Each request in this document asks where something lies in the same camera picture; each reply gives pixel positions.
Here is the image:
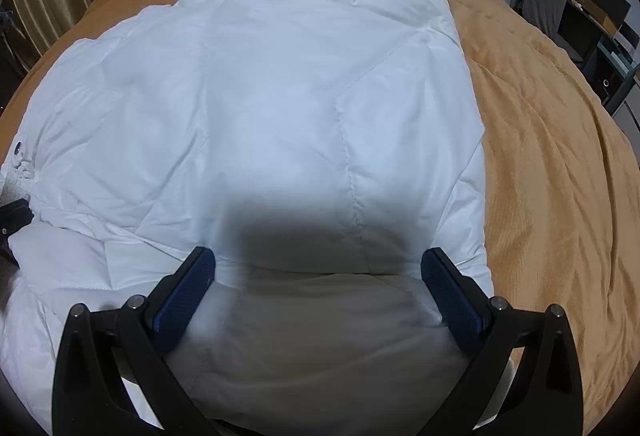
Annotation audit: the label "tan quilted blanket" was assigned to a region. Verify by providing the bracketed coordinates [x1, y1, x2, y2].
[0, 0, 640, 432]

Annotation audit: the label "white down jacket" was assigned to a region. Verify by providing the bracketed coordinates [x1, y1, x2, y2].
[0, 0, 516, 436]

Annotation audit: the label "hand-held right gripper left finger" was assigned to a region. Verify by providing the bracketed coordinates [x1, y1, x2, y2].
[50, 246, 236, 436]

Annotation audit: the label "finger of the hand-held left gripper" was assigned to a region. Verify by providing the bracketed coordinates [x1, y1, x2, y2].
[0, 199, 34, 267]

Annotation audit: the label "dark hanging clothes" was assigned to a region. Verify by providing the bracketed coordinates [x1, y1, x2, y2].
[0, 9, 17, 50]

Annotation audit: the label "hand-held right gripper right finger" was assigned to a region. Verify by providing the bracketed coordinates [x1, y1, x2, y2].
[417, 247, 587, 436]

